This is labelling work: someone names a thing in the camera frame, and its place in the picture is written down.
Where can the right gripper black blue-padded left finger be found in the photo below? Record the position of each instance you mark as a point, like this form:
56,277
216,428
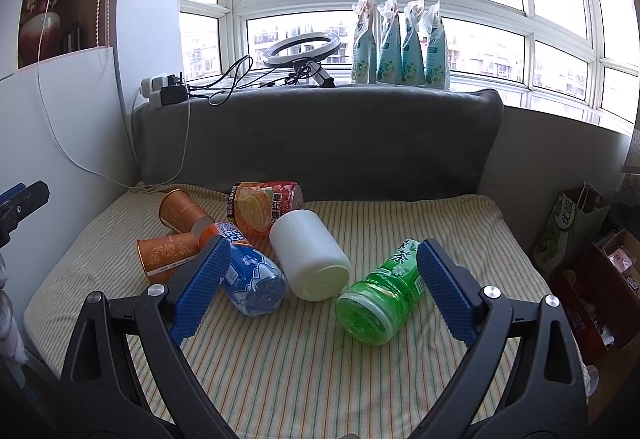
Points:
101,395

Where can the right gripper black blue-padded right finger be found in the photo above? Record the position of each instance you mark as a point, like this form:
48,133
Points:
520,376

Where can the orange paper cup lower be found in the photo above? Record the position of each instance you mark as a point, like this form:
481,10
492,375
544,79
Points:
160,258

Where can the orange paper cup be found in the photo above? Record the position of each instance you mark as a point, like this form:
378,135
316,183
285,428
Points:
160,258
179,212

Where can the orange paper cup upper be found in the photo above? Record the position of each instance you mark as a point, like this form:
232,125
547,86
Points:
179,212

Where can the white plastic cup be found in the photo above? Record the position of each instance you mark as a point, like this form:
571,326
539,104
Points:
314,265

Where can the brown cardboard box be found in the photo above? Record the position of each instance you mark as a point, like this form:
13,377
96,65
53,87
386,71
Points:
611,272

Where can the green tea bottle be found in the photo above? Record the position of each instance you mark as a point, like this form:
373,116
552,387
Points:
373,309

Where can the green paper bag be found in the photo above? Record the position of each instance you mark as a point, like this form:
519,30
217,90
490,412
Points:
575,218

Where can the blue labelled water bottle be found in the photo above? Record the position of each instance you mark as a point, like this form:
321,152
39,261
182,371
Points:
253,282

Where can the black blue clamp at left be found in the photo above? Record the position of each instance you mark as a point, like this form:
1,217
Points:
18,203

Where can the dark grey sofa backrest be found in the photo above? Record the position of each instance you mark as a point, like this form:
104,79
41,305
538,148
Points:
348,143

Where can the black power adapter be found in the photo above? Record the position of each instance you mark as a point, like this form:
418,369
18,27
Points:
173,94

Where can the white power strip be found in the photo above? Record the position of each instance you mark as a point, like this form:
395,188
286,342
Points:
150,87

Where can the teal refill pouch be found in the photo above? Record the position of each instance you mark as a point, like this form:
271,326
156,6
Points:
364,63
437,71
389,49
412,65

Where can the red white vase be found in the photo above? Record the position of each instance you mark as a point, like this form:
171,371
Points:
40,32

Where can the black ring light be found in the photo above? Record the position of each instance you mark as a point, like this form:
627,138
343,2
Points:
303,56

